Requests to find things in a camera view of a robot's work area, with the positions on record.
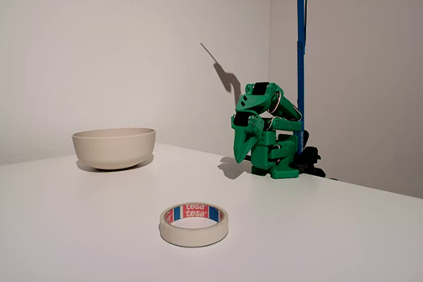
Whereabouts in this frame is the beige masking tape roll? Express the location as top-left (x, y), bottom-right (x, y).
top-left (159, 201), bottom-right (229, 248)

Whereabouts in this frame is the blue camera pole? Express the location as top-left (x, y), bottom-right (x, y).
top-left (295, 0), bottom-right (307, 157)

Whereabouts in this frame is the beige bowl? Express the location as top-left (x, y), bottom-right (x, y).
top-left (71, 127), bottom-right (157, 171)

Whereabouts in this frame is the black table clamp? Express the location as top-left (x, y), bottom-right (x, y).
top-left (295, 129), bottom-right (327, 178)

